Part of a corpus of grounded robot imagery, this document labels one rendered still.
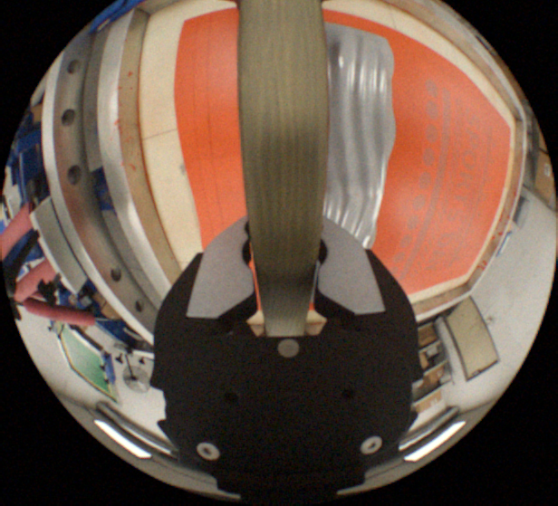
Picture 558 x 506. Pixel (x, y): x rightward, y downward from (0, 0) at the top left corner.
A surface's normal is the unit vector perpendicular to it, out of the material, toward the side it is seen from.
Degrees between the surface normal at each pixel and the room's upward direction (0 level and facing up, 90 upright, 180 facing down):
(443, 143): 0
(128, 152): 90
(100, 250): 90
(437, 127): 0
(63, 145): 90
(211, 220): 0
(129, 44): 90
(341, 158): 41
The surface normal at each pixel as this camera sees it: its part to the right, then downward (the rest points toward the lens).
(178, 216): 0.00, 0.53
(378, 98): -0.54, 0.44
